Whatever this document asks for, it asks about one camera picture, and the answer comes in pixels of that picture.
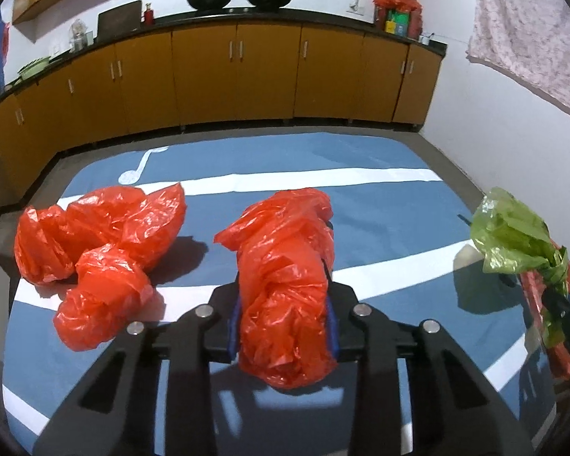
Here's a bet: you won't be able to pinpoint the dark cutting board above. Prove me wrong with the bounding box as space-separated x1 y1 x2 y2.
97 0 142 42

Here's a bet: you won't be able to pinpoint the blue striped tablecloth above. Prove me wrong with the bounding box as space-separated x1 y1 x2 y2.
2 131 557 456

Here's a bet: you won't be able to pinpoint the pink floral hanging cloth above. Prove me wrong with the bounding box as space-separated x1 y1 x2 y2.
467 0 570 114

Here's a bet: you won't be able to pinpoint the lower wooden kitchen cabinets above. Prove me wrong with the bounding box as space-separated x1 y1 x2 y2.
0 19 445 207

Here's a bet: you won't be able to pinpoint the red plastic basket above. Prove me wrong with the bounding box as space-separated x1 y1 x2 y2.
519 241 570 381

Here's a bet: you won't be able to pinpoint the green basin on counter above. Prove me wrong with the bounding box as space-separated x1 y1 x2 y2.
18 57 50 80

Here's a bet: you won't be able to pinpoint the red plastic bag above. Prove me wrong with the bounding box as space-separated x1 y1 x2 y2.
14 206 75 285
53 183 186 351
214 187 336 390

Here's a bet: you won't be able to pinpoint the red bottle on counter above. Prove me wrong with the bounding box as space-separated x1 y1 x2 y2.
143 3 154 26

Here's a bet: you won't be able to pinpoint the red bag on counter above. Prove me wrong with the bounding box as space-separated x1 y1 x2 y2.
373 0 423 40

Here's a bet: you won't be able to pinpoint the glass jars on counter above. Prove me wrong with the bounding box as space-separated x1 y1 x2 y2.
70 19 94 52

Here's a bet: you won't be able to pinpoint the olive green plastic bag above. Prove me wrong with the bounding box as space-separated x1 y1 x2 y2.
469 186 570 348

